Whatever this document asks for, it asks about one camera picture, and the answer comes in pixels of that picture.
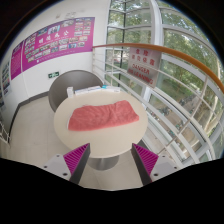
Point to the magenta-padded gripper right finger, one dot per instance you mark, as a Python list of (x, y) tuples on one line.
[(146, 158)]

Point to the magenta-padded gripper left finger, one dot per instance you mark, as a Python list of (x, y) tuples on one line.
[(76, 156)]

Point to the pink towel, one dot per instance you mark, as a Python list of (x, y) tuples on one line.
[(103, 116)]

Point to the small upright white box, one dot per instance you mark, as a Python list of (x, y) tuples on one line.
[(70, 92)]

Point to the grey round-backed chair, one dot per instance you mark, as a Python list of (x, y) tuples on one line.
[(71, 81)]

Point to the flat white and blue box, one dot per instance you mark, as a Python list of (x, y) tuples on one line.
[(110, 89)]

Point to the white stair railing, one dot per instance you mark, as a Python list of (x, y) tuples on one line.
[(3, 133)]

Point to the green exit sign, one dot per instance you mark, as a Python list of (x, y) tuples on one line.
[(53, 74)]

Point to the white warning sign red letters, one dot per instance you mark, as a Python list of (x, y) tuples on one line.
[(144, 65)]

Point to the white railing with orange handrail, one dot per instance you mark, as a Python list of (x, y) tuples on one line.
[(156, 48)]

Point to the grey table pedestal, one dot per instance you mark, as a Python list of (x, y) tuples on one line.
[(101, 163)]

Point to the white photo wall board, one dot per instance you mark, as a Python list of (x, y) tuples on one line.
[(6, 78)]

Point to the narrow magenta wall poster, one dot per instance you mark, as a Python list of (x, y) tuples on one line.
[(16, 60)]

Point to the large magenta wall poster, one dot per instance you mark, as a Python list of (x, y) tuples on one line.
[(56, 43)]

